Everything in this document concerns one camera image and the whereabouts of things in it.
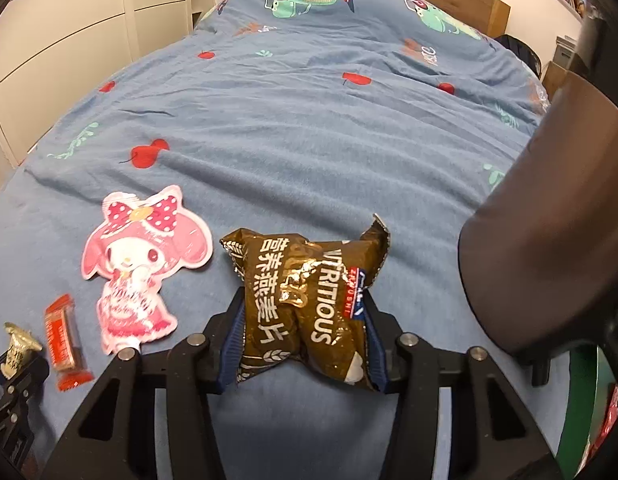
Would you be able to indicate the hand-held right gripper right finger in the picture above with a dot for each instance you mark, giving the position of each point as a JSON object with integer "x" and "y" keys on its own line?
{"x": 378, "y": 360}

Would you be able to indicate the brown snack packet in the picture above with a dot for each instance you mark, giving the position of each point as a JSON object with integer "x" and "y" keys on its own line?
{"x": 299, "y": 310}

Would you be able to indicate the small red candy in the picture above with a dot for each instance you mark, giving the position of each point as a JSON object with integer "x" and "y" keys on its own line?
{"x": 64, "y": 340}

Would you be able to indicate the pink cartoon-shaped snack packet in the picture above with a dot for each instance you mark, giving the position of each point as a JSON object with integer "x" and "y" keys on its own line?
{"x": 139, "y": 260}

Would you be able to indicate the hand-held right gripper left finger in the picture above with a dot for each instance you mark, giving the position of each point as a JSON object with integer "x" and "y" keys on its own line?
{"x": 230, "y": 360}

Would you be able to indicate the black backpack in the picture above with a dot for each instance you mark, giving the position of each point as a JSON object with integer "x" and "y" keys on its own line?
{"x": 519, "y": 50}

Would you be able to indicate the grey printer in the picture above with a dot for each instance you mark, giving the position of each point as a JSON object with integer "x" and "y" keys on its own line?
{"x": 568, "y": 49}

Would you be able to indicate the green cardboard tray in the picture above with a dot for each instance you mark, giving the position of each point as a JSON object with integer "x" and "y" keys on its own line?
{"x": 581, "y": 410}

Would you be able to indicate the cream wardrobe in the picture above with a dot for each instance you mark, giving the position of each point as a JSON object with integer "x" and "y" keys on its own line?
{"x": 64, "y": 35}

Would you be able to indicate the beige candy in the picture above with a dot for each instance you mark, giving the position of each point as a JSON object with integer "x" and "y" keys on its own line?
{"x": 19, "y": 352}

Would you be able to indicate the wooden dresser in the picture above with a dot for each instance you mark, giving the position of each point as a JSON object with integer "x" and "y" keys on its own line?
{"x": 554, "y": 80}

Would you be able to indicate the black and brown kettle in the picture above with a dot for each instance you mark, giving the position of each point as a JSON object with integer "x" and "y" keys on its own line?
{"x": 539, "y": 235}

